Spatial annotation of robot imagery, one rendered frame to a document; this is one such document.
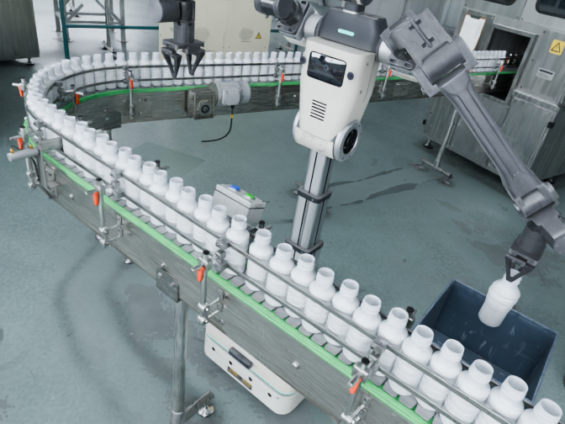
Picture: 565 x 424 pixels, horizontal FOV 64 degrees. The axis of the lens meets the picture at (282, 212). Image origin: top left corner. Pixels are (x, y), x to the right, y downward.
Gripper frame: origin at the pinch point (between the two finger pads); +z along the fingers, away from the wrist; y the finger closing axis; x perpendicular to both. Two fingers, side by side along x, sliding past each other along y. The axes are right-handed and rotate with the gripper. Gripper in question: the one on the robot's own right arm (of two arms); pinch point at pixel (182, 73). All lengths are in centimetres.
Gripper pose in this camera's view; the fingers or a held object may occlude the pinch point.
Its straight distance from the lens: 139.8
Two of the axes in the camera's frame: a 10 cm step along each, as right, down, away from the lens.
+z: -1.4, 8.4, 5.3
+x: 7.7, 4.3, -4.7
